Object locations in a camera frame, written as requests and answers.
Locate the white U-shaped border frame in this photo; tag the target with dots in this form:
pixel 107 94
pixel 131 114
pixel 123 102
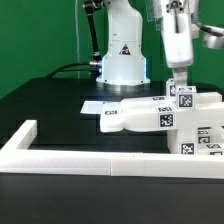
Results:
pixel 17 157

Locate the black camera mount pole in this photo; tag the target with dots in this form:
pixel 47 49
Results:
pixel 90 7

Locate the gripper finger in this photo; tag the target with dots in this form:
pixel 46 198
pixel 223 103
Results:
pixel 180 76

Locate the small tagged white cube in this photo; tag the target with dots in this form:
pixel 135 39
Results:
pixel 170 88
pixel 186 97

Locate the white chair seat part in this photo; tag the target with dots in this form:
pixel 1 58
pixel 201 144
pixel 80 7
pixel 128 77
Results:
pixel 182 141

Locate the white chair back part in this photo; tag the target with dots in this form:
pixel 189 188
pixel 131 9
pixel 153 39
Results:
pixel 146 114

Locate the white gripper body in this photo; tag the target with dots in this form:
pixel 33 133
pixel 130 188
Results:
pixel 177 36

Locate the white sheet with tags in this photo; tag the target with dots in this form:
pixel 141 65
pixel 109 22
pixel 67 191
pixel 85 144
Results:
pixel 91 107

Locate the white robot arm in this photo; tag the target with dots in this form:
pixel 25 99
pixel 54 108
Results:
pixel 125 66

